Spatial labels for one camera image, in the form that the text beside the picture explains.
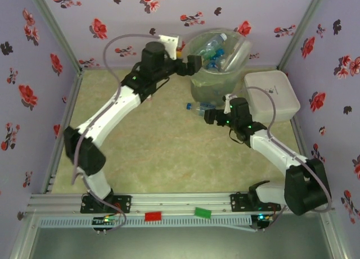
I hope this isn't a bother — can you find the green tag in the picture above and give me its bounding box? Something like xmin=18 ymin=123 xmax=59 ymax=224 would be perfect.
xmin=194 ymin=206 xmax=212 ymax=219

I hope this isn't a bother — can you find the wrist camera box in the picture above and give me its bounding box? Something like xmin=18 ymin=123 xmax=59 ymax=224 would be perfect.
xmin=222 ymin=93 xmax=235 ymax=114
xmin=157 ymin=34 xmax=184 ymax=60

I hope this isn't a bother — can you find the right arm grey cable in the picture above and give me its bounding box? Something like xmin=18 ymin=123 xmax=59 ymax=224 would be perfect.
xmin=224 ymin=86 xmax=334 ymax=233

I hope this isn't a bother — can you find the clear plastic bin liner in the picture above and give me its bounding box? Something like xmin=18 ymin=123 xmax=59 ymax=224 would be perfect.
xmin=184 ymin=27 xmax=253 ymax=87

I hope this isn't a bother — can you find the grey metal front panel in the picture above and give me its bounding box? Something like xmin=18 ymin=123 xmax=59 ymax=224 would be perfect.
xmin=8 ymin=211 xmax=349 ymax=259

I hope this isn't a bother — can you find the translucent grey waste bin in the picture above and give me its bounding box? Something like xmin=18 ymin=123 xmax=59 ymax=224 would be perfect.
xmin=184 ymin=27 xmax=253 ymax=107

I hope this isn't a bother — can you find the white slotted cable duct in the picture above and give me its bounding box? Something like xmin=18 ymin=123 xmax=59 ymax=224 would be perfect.
xmin=38 ymin=215 xmax=253 ymax=229

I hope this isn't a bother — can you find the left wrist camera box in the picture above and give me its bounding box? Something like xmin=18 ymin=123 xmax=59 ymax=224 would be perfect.
xmin=157 ymin=34 xmax=184 ymax=60

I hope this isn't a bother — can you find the aluminium frame post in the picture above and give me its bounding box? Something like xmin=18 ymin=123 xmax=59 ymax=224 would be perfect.
xmin=26 ymin=0 xmax=84 ymax=71
xmin=277 ymin=0 xmax=330 ymax=70

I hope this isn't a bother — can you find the small circuit board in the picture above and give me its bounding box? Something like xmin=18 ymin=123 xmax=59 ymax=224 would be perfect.
xmin=257 ymin=213 xmax=275 ymax=224
xmin=92 ymin=215 xmax=118 ymax=225

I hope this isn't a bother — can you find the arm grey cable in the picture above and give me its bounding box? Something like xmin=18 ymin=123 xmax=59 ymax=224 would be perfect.
xmin=224 ymin=86 xmax=334 ymax=233
xmin=71 ymin=33 xmax=160 ymax=233

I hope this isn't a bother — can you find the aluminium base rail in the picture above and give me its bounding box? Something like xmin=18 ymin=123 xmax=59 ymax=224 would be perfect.
xmin=28 ymin=192 xmax=337 ymax=215

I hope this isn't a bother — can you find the left arm grey cable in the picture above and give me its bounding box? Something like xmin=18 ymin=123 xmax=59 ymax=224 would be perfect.
xmin=71 ymin=33 xmax=160 ymax=233

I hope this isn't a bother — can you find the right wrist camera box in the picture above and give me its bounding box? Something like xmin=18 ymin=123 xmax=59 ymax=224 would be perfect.
xmin=222 ymin=93 xmax=235 ymax=114

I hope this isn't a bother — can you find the white lidded storage box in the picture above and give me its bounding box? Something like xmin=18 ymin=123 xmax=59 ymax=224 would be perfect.
xmin=243 ymin=70 xmax=302 ymax=124

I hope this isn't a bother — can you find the red tag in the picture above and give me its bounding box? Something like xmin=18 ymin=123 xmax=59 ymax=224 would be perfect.
xmin=145 ymin=211 xmax=163 ymax=222

